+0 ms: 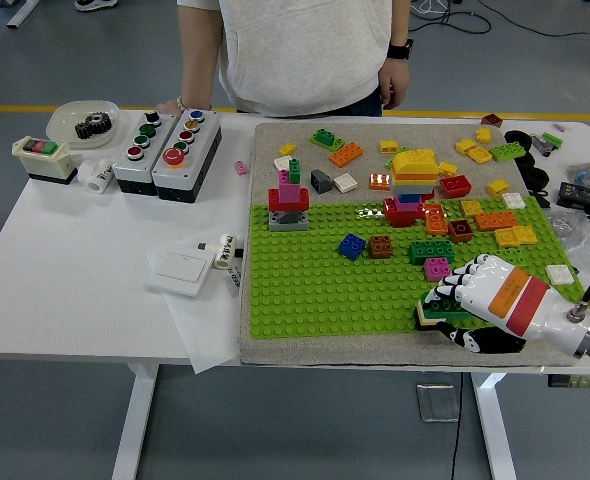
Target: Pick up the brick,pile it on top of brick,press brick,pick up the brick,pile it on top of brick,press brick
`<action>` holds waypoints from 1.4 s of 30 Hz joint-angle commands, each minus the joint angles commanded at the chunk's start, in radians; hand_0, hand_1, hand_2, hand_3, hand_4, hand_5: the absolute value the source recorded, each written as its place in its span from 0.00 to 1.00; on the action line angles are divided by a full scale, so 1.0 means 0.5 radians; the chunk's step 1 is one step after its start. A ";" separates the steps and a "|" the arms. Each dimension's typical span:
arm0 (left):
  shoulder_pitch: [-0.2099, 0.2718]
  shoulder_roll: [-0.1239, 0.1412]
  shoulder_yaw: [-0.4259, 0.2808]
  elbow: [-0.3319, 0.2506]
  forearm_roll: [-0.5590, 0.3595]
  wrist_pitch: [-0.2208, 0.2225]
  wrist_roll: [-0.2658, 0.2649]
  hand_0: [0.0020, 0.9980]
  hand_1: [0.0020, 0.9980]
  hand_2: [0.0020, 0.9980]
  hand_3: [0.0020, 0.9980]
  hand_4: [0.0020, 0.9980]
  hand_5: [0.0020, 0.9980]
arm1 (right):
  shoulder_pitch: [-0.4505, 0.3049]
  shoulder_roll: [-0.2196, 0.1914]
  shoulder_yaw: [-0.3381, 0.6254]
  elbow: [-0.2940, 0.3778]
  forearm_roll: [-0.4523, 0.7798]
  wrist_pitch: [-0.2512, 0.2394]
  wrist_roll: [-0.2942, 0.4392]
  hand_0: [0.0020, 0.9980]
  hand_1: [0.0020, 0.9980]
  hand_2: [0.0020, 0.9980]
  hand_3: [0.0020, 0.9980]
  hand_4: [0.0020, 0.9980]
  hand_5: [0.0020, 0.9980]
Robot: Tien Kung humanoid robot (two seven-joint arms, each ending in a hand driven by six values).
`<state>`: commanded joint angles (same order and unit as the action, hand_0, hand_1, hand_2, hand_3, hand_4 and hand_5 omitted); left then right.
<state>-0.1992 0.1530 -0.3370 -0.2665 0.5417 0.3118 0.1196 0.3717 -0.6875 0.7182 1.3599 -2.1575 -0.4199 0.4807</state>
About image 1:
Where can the person's left hand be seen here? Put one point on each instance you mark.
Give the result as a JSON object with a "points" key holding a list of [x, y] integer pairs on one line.
{"points": [[394, 81]]}

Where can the person's right hand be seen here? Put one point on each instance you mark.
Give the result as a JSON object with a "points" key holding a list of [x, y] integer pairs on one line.
{"points": [[167, 106]]}

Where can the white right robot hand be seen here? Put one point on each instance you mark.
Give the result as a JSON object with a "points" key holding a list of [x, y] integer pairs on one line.
{"points": [[515, 297]]}

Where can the dark green long brick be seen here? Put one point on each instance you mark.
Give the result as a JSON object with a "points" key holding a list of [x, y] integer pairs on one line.
{"points": [[450, 311], [427, 251]]}

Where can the pink square brick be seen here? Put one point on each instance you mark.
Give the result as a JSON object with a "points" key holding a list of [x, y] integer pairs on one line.
{"points": [[436, 270]]}

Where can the yellow small brick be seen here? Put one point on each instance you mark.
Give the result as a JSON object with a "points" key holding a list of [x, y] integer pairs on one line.
{"points": [[287, 149], [497, 188], [483, 135]]}

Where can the person's left forearm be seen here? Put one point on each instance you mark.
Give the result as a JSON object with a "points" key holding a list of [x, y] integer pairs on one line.
{"points": [[400, 22]]}

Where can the person's right forearm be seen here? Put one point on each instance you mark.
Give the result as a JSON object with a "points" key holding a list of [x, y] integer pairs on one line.
{"points": [[197, 50]]}

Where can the white square brick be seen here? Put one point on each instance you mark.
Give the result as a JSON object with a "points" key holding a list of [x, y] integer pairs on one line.
{"points": [[560, 274], [346, 183], [514, 201], [281, 164]]}

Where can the yellow square brick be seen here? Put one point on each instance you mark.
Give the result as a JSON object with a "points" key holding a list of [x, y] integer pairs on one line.
{"points": [[480, 155], [449, 169], [506, 237], [425, 154], [389, 147], [465, 146], [471, 208], [526, 234]]}

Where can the orange long brick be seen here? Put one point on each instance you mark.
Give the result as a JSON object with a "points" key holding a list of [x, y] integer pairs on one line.
{"points": [[347, 155], [497, 221], [435, 220]]}

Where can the dark brown square brick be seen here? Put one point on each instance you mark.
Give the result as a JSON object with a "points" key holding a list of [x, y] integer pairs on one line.
{"points": [[460, 231]]}

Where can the green stacked brick pair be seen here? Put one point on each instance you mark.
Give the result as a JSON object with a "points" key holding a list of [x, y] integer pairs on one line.
{"points": [[325, 139]]}

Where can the brick tower with yellow roof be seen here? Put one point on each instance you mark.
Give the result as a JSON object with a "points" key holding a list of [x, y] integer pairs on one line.
{"points": [[410, 172]]}

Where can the black yellow white brick stack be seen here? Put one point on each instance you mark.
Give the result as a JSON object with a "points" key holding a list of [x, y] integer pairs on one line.
{"points": [[425, 324]]}

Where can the small pink brick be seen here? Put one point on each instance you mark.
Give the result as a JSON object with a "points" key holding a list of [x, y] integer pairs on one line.
{"points": [[241, 168]]}

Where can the orange square brick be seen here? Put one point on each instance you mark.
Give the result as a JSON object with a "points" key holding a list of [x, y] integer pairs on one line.
{"points": [[379, 182]]}

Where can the maroon square brick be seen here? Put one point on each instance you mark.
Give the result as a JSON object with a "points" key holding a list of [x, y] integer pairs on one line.
{"points": [[492, 120]]}

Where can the red square brick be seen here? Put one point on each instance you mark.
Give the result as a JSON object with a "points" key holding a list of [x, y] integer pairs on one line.
{"points": [[456, 187]]}

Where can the dark grey slope brick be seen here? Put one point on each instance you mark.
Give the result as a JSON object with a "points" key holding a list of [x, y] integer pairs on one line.
{"points": [[320, 182]]}

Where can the lime green long brick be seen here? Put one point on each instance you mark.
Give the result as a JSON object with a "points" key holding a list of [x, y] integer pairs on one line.
{"points": [[507, 152]]}

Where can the red pink green brick tower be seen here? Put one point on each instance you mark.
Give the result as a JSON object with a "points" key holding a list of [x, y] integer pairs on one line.
{"points": [[287, 200]]}

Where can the small green flat brick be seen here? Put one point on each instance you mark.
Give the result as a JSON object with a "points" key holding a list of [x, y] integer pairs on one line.
{"points": [[552, 139]]}

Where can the blue square brick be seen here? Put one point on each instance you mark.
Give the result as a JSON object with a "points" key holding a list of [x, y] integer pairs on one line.
{"points": [[351, 247]]}

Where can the black wristwatch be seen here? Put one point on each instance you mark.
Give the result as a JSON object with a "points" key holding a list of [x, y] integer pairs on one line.
{"points": [[400, 50]]}

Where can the grey emergency stop control box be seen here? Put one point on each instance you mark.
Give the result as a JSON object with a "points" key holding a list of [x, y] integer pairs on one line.
{"points": [[195, 170]]}

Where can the black metal gear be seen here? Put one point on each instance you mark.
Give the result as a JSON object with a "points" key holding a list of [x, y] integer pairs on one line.
{"points": [[92, 127]]}

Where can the grey four-button control box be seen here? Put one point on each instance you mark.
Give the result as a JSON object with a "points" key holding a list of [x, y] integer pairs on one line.
{"points": [[125, 172]]}

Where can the clear plastic bag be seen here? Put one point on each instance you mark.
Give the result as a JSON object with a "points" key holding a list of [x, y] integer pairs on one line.
{"points": [[562, 225]]}

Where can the person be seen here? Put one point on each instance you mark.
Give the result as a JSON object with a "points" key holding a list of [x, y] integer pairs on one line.
{"points": [[300, 50]]}

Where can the white pipe tee fitting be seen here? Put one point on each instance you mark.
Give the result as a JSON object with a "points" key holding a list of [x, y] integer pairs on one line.
{"points": [[95, 177]]}

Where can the small black rubber part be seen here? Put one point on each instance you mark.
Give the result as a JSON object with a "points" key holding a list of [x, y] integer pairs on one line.
{"points": [[542, 199]]}

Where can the translucent white bowl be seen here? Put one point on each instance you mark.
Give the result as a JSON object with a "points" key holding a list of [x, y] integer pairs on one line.
{"points": [[65, 117]]}

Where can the desk control panel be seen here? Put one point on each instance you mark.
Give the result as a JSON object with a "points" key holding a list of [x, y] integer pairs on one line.
{"points": [[575, 382]]}

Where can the black digital meter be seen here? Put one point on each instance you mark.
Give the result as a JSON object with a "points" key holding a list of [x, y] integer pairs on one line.
{"points": [[580, 196]]}

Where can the black rubber tyre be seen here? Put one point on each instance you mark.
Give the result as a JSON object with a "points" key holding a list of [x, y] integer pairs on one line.
{"points": [[529, 161], [531, 176], [509, 136]]}

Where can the black white sneaker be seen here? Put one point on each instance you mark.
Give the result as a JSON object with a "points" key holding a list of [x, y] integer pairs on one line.
{"points": [[95, 4]]}

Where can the metal floor plate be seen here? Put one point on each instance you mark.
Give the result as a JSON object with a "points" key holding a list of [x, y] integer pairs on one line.
{"points": [[437, 402]]}

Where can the white table leg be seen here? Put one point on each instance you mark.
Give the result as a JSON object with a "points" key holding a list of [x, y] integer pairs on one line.
{"points": [[132, 425], [492, 430]]}

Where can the white labelled tube fitting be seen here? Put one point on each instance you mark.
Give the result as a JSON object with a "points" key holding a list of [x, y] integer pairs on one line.
{"points": [[225, 252]]}

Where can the white stand foot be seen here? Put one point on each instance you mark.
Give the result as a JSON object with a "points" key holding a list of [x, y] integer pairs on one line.
{"points": [[22, 14]]}

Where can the printed paper label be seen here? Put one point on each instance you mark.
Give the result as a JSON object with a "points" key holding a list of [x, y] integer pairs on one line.
{"points": [[235, 285]]}

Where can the grey-brown mat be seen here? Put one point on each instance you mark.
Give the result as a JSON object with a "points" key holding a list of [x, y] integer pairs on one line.
{"points": [[325, 352]]}

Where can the lime green studded baseplate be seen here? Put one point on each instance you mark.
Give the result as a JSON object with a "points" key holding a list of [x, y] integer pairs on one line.
{"points": [[300, 300]]}

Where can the white paper sheet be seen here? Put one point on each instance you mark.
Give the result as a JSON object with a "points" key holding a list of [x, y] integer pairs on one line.
{"points": [[205, 330]]}

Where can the cream switch box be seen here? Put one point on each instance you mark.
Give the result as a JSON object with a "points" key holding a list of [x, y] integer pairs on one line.
{"points": [[50, 167]]}

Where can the white wall switch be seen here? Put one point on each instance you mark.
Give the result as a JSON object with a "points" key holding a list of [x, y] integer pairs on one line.
{"points": [[177, 272]]}

